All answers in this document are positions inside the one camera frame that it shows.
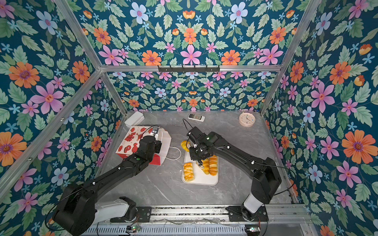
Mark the white remote control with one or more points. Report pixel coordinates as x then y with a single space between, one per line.
196 117

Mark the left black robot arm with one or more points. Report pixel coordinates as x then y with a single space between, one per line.
78 208

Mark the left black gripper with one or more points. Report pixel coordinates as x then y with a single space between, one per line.
158 146

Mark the pale cream bread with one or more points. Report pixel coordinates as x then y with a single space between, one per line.
206 166

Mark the long twisted bread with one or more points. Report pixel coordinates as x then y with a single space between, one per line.
213 165

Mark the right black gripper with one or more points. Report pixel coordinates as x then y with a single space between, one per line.
193 157

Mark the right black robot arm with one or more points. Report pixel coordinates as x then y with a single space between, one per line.
264 173

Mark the black hook rail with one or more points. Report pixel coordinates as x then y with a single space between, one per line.
184 69

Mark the white plastic box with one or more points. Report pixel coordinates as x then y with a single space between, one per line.
135 119

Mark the pink round clock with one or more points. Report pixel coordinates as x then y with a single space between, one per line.
247 119

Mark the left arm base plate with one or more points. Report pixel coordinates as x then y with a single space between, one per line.
140 214

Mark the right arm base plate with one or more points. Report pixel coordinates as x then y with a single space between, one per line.
240 213

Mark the red white paper bag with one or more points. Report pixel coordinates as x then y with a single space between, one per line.
130 145

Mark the small yellow bun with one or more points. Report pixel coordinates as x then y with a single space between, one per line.
186 145

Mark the yellow croissant bread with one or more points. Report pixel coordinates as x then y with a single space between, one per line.
188 172

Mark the white rectangular tray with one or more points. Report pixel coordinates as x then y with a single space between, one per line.
200 178

